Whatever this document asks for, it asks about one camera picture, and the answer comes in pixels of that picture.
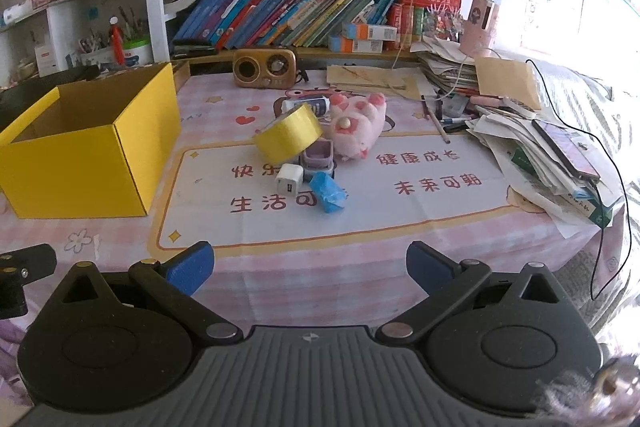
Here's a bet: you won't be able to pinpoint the blue tape wad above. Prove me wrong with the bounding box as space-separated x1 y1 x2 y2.
309 172 347 213

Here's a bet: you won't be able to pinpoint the white usb charger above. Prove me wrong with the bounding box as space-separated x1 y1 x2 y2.
276 164 304 197

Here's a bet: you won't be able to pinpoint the purple grey toy truck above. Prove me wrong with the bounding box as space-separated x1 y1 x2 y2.
299 138 335 182

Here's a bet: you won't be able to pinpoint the pink plush pig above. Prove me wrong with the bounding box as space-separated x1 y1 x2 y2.
326 92 386 160

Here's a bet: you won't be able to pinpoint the yellow tape roll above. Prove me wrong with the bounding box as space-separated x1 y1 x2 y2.
253 103 322 165

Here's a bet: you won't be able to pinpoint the white spray bottle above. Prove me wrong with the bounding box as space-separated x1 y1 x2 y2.
280 95 331 118

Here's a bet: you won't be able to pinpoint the printed desk mat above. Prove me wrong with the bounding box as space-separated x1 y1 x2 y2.
147 85 532 258

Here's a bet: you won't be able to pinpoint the yellow cardboard box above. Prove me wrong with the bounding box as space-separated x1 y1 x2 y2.
1 63 180 219

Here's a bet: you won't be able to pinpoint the messy paper stack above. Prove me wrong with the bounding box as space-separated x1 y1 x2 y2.
410 39 624 237

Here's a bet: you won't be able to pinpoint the pink checkered tablecloth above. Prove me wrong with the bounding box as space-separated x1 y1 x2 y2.
1 74 630 327

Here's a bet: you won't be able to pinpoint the wooden pencil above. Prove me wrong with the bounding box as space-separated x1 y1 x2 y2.
421 95 450 144

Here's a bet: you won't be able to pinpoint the purple tablet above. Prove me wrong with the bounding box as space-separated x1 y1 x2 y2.
532 119 600 181

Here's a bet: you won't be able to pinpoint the kraft paper sheets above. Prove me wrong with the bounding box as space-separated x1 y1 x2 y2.
326 65 433 101

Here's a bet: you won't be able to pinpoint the brown paper envelope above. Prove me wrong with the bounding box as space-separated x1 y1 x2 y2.
475 57 541 110

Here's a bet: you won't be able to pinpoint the brown retro radio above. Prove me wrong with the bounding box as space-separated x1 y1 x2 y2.
232 48 298 90

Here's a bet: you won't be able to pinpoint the red toy bottle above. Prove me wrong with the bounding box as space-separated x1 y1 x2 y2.
110 16 126 66

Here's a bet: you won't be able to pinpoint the orange white box lower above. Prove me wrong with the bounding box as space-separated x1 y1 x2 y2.
329 36 384 54

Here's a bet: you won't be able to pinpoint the orange white box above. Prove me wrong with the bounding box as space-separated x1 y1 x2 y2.
342 23 397 41
329 36 384 54

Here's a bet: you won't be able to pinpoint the orange white box upper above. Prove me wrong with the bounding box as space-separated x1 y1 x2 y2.
342 23 397 41

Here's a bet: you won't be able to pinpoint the row of leaning books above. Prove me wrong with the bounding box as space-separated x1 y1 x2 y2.
166 0 463 53

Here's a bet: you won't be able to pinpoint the black cable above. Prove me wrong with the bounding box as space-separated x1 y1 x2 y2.
524 57 634 301

